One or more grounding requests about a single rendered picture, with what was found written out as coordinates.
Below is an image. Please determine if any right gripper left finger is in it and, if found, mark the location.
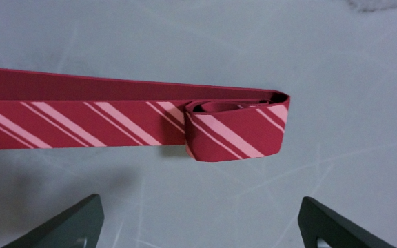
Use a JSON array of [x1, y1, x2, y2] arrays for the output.
[[1, 194, 104, 248]]

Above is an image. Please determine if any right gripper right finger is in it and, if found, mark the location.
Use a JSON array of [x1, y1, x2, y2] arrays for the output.
[[298, 196, 397, 248]]

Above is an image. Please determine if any red striped necktie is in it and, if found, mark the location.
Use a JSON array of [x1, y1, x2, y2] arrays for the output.
[[0, 68, 290, 163]]

